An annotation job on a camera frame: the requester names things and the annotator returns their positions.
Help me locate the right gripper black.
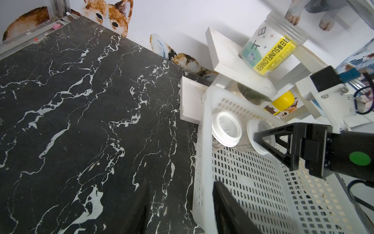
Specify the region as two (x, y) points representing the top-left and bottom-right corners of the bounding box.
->
(254, 123), (374, 182)

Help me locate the white stepped display shelf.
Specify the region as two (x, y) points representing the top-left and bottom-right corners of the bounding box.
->
(180, 27), (327, 124)

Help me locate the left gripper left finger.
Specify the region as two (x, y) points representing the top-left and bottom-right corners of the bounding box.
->
(117, 187), (150, 234)

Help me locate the white plastic perforated basket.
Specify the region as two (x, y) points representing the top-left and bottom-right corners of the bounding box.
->
(191, 86), (374, 234)

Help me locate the yogurt cup row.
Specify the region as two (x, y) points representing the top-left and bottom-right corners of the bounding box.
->
(212, 112), (243, 150)
(246, 118), (277, 156)

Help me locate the yellow jar on shelf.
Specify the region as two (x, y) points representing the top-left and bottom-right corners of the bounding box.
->
(272, 91), (295, 112)

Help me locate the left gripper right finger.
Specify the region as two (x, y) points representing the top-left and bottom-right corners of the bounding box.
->
(213, 181), (261, 234)

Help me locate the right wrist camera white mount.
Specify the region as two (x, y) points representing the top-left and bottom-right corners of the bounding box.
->
(295, 66), (374, 134)

